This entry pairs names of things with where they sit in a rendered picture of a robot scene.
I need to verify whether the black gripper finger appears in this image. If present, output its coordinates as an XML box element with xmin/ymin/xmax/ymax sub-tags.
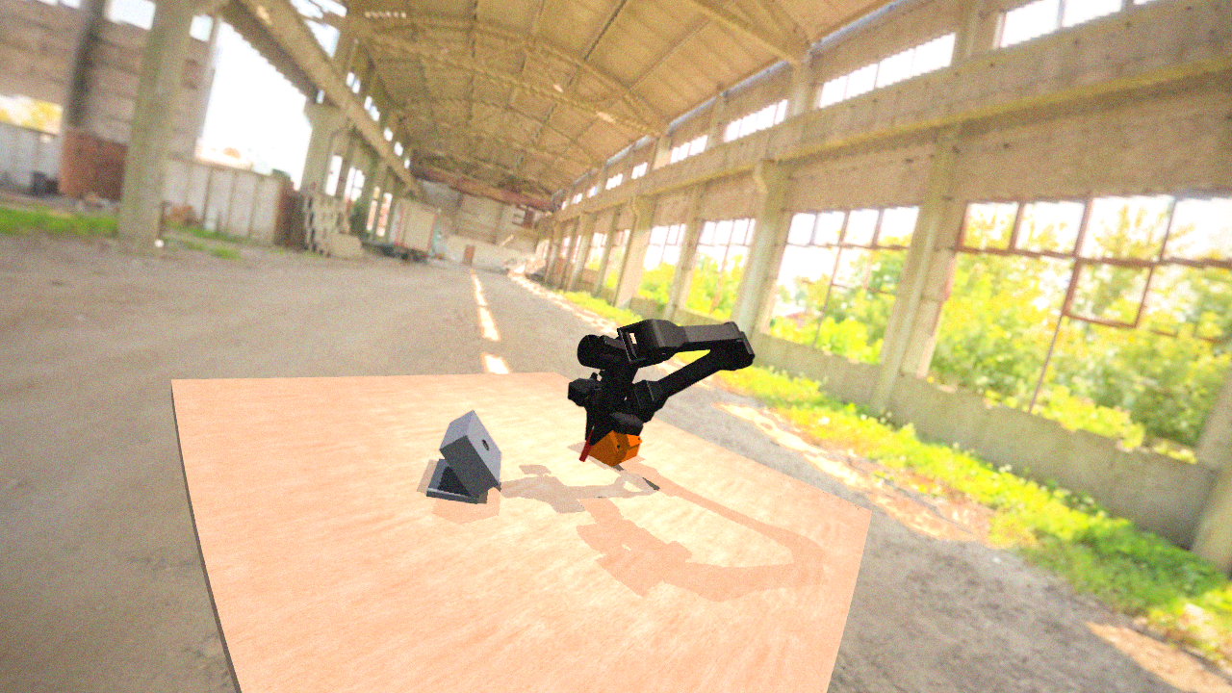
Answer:
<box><xmin>588</xmin><ymin>414</ymin><xmax>614</xmax><ymax>446</ymax></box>
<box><xmin>584</xmin><ymin>404</ymin><xmax>604</xmax><ymax>441</ymax></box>

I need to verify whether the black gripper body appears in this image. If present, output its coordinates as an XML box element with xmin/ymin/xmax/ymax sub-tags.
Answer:
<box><xmin>588</xmin><ymin>370</ymin><xmax>644</xmax><ymax>437</ymax></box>

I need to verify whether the dark red peg with grey band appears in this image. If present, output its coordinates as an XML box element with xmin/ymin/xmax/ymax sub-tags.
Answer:
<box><xmin>579</xmin><ymin>424</ymin><xmax>595</xmax><ymax>462</ymax></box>

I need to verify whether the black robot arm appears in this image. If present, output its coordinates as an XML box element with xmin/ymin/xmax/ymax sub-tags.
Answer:
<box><xmin>567</xmin><ymin>319</ymin><xmax>756</xmax><ymax>424</ymax></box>

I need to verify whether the grey sloped panel with hole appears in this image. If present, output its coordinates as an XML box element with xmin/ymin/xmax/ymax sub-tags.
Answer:
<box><xmin>426</xmin><ymin>409</ymin><xmax>501</xmax><ymax>504</ymax></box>

